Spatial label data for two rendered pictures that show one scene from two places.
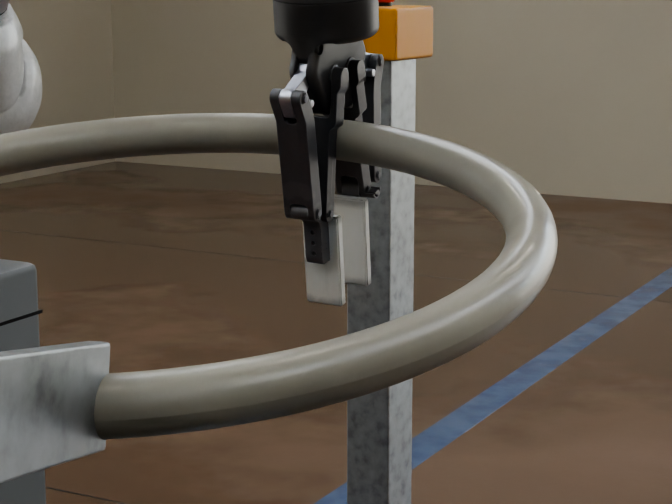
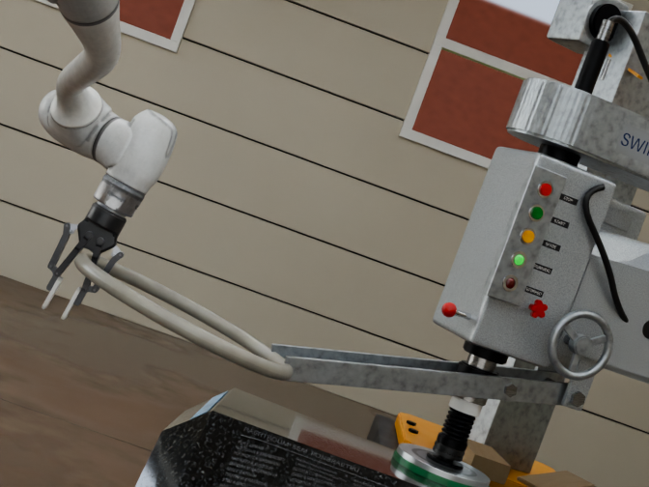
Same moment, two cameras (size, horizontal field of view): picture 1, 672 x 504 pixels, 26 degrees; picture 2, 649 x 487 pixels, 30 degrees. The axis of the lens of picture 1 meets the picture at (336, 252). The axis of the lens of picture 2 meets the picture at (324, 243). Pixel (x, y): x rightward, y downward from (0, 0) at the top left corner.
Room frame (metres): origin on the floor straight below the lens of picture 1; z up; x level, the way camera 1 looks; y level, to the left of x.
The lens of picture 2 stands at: (1.96, 2.27, 1.30)
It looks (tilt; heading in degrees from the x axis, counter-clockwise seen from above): 2 degrees down; 238
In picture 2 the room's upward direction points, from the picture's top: 20 degrees clockwise
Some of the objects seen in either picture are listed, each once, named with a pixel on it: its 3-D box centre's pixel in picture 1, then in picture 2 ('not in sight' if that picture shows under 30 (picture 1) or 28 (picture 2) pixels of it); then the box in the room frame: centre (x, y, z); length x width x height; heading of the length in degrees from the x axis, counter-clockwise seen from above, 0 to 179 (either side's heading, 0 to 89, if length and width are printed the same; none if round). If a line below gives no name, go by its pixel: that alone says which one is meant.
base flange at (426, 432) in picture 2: not in sight; (482, 460); (-0.33, -0.23, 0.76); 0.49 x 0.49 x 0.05; 57
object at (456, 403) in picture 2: not in sight; (465, 403); (0.22, 0.26, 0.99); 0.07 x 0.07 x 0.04
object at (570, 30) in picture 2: not in sight; (587, 21); (-0.21, -0.32, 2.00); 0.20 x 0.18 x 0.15; 57
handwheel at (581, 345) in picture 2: not in sight; (572, 341); (0.13, 0.41, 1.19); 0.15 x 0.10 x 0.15; 167
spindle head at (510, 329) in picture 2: not in sight; (550, 272); (0.15, 0.28, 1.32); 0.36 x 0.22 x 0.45; 167
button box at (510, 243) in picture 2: not in sight; (523, 235); (0.32, 0.36, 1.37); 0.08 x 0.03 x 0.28; 167
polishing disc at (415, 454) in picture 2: not in sight; (443, 465); (0.22, 0.26, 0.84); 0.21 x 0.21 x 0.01
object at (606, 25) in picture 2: not in sight; (594, 60); (0.22, 0.26, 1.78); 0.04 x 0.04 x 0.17
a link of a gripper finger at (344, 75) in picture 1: (318, 143); (93, 264); (1.04, 0.01, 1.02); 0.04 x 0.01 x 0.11; 62
